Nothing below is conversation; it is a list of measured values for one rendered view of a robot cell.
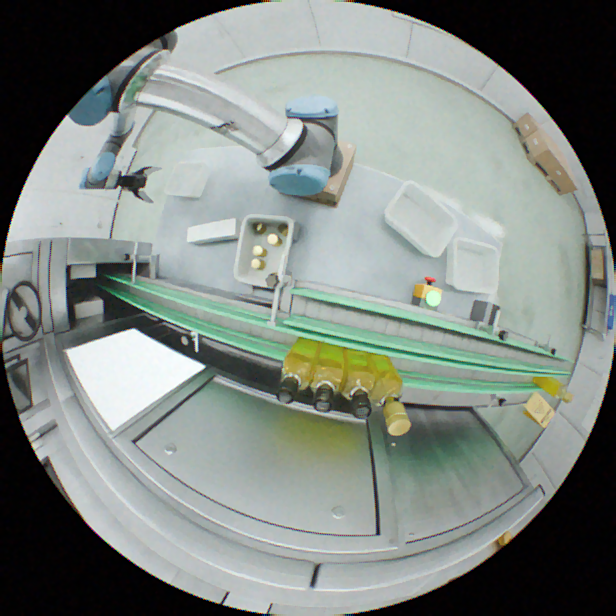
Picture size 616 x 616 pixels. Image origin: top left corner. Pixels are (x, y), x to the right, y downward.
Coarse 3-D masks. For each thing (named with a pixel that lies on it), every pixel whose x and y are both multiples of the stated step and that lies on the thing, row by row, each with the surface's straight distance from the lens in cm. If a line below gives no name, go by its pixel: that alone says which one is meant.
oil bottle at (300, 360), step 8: (296, 344) 39; (304, 344) 40; (312, 344) 41; (288, 352) 35; (296, 352) 35; (304, 352) 36; (312, 352) 37; (288, 360) 32; (296, 360) 32; (304, 360) 33; (312, 360) 34; (288, 368) 31; (296, 368) 31; (304, 368) 31; (312, 368) 32; (280, 376) 33; (304, 376) 31; (304, 384) 32
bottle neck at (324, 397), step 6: (318, 384) 31; (324, 384) 30; (330, 384) 30; (318, 390) 29; (324, 390) 28; (330, 390) 29; (318, 396) 28; (324, 396) 27; (330, 396) 28; (318, 402) 29; (324, 402) 30; (330, 402) 27; (318, 408) 28; (324, 408) 29; (330, 408) 28
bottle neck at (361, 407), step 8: (352, 392) 31; (360, 392) 30; (352, 400) 30; (360, 400) 29; (368, 400) 29; (352, 408) 29; (360, 408) 31; (368, 408) 28; (360, 416) 29; (368, 416) 29
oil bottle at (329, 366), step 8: (328, 344) 42; (320, 352) 37; (328, 352) 38; (336, 352) 39; (320, 360) 34; (328, 360) 34; (336, 360) 35; (320, 368) 31; (328, 368) 32; (336, 368) 32; (344, 368) 34; (312, 376) 32; (320, 376) 31; (328, 376) 31; (336, 376) 31; (312, 384) 32; (336, 384) 31; (336, 392) 33
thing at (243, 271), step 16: (272, 224) 63; (288, 224) 59; (240, 240) 61; (256, 240) 66; (288, 240) 54; (240, 256) 61; (256, 256) 65; (272, 256) 63; (240, 272) 62; (256, 272) 65; (272, 272) 62; (272, 288) 55
